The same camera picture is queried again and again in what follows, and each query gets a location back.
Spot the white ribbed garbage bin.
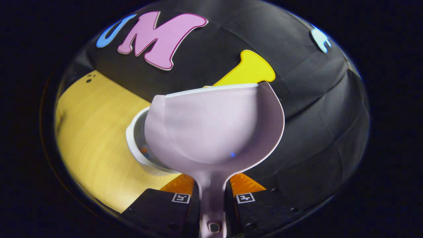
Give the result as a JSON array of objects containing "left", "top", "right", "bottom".
[{"left": 126, "top": 106, "right": 181, "bottom": 176}]

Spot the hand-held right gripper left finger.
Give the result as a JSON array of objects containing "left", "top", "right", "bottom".
[{"left": 121, "top": 174, "right": 201, "bottom": 238}]

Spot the black backdrop cloth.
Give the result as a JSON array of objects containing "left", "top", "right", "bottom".
[{"left": 63, "top": 0, "right": 370, "bottom": 212}]

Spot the lavender plastic dustpan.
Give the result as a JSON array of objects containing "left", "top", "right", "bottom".
[{"left": 144, "top": 82, "right": 285, "bottom": 238}]

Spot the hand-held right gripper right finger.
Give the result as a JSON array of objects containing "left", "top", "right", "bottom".
[{"left": 225, "top": 173, "right": 308, "bottom": 238}]

